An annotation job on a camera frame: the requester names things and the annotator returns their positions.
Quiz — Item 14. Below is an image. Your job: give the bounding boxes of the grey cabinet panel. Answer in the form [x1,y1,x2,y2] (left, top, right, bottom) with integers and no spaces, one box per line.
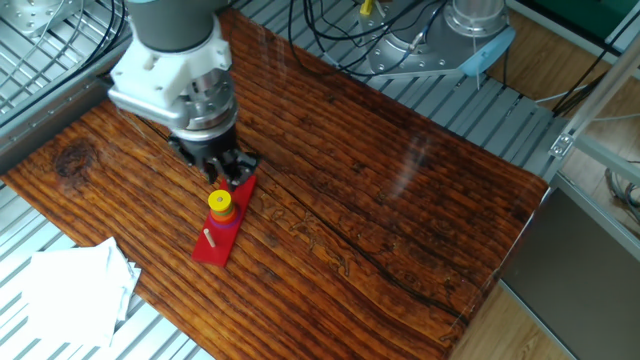
[499,187,640,360]

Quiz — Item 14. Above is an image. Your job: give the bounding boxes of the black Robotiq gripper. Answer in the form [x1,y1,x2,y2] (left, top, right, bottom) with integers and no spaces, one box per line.
[167,122,260,193]

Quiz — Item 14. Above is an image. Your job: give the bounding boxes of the silver perforated mounting plate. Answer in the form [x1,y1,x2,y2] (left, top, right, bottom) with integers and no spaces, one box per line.
[0,0,84,39]

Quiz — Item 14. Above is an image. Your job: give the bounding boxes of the grey cable coil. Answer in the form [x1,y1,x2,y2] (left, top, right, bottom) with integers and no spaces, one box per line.
[603,159,640,224]

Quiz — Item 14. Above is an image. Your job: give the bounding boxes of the aluminium frame beam with bracket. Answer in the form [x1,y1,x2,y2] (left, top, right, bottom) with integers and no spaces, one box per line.
[548,44,640,161]

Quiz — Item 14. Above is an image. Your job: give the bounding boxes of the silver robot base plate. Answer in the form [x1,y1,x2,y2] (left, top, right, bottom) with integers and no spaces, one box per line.
[367,17,481,80]

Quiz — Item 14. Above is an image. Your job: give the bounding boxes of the yellow Hanoi disc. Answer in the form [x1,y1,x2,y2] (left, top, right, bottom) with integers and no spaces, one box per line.
[207,189,233,212]

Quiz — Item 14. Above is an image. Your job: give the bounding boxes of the stacked coloured rings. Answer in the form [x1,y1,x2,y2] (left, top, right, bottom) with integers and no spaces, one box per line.
[207,207,242,231]

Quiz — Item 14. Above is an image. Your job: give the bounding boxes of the red Hanoi base with pegs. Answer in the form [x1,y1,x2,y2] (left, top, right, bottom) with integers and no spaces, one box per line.
[191,173,258,268]

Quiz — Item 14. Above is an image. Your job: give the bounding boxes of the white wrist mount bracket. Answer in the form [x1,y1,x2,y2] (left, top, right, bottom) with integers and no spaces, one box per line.
[108,14,234,114]

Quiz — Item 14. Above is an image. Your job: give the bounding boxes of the grey aluminium edge beam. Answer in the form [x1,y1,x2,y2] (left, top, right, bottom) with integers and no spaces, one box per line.
[0,47,132,174]

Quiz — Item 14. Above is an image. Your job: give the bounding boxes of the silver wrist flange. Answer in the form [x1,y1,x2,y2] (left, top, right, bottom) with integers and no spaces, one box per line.
[107,69,239,142]

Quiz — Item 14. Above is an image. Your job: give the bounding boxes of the white paper sheets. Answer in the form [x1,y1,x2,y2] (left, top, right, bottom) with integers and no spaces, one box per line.
[19,236,143,349]

